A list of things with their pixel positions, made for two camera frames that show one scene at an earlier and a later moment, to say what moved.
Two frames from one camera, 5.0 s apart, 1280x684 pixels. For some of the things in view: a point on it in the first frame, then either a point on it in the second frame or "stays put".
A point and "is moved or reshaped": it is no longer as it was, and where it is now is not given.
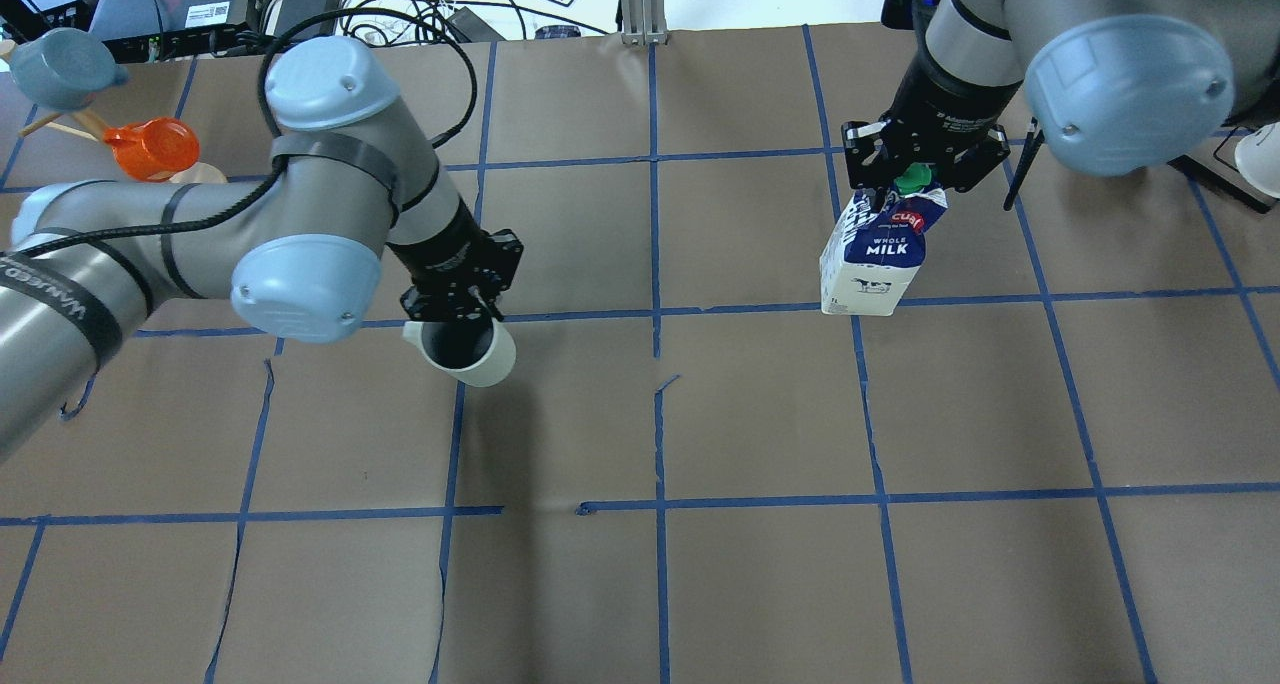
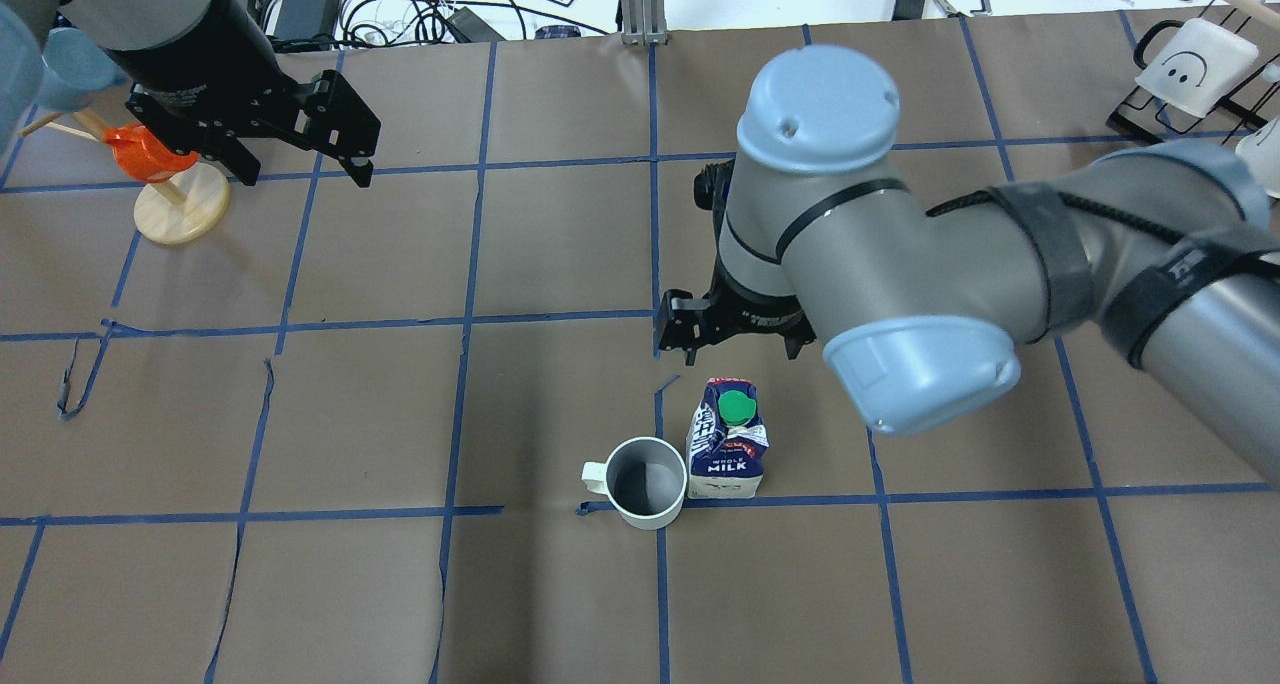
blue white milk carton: (870, 256) is moved or reshaped
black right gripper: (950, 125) to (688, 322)
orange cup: (154, 149) stays put
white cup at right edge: (1258, 158) stays put
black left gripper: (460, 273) to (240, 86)
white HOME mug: (491, 372) to (646, 479)
